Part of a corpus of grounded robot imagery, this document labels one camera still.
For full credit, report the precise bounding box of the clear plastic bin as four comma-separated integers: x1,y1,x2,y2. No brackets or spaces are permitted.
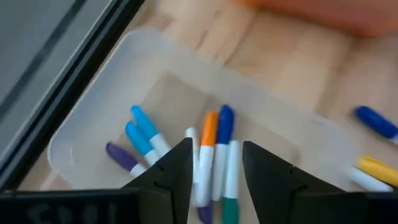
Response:
46,29,363,200

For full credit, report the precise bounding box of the yellow fine-tip marker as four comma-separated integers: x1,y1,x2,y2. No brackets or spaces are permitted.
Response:
346,155,398,193

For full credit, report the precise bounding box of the green fine-tip marker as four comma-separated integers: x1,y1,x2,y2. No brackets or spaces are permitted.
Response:
221,139,241,224

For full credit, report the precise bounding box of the light blue fine-tip marker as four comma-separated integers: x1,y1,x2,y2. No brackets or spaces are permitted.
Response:
124,120,160,167
130,105,172,156

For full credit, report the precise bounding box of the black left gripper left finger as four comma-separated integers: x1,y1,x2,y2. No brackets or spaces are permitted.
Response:
122,137,194,224

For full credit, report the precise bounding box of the orange translucent plastic bin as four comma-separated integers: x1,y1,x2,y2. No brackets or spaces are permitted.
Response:
239,0,398,39

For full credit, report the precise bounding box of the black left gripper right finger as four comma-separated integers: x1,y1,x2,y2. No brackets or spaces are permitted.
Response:
241,140,346,224

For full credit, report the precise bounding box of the orange fine-tip marker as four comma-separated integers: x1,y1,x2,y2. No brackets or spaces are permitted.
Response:
194,110,219,208

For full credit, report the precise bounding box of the black aluminium table frame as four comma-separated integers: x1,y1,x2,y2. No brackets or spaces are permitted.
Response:
0,0,147,191

